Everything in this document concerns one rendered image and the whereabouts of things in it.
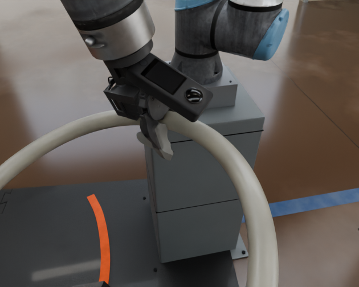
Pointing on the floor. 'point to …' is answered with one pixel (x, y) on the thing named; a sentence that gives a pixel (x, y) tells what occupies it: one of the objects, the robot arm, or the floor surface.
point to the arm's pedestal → (202, 185)
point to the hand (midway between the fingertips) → (179, 143)
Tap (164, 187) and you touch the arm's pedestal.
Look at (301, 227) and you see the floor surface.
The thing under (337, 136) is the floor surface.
